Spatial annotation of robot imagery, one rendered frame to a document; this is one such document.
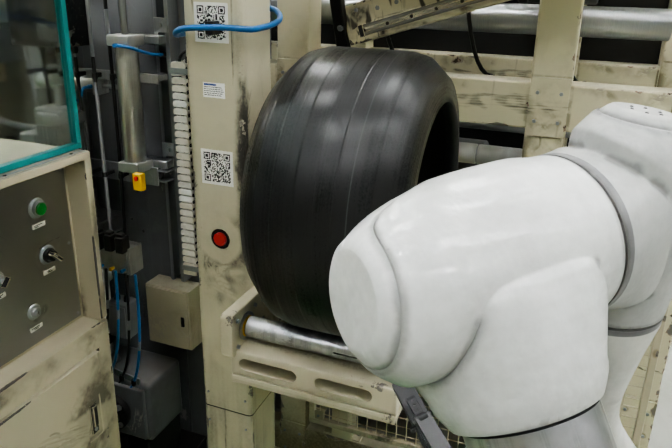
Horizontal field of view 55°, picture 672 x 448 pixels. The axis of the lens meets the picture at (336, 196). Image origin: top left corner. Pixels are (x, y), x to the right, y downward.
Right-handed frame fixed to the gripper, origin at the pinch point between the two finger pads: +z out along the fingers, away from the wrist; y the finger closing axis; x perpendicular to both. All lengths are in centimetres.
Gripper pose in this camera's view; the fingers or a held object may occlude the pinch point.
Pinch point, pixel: (410, 400)
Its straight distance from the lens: 105.8
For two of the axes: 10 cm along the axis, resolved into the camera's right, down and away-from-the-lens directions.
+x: 9.1, -3.9, 1.5
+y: 1.7, 6.7, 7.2
